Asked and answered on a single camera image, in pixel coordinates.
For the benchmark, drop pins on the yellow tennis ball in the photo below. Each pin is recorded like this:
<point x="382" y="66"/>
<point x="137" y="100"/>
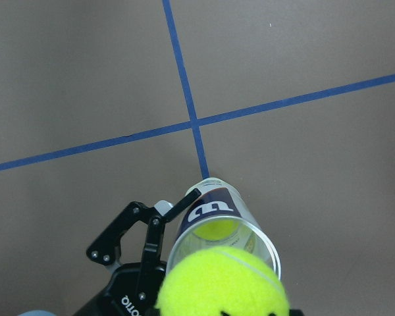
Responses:
<point x="222" y="281"/>

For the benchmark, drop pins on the yellow tennis ball Wilson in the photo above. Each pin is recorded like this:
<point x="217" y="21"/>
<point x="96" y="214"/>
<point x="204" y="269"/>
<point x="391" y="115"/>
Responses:
<point x="216" y="230"/>

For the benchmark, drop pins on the clear tennis ball can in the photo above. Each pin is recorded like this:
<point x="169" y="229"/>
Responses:
<point x="220" y="217"/>

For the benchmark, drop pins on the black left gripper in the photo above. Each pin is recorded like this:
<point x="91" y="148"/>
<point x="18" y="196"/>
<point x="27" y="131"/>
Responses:
<point x="133" y="287"/>

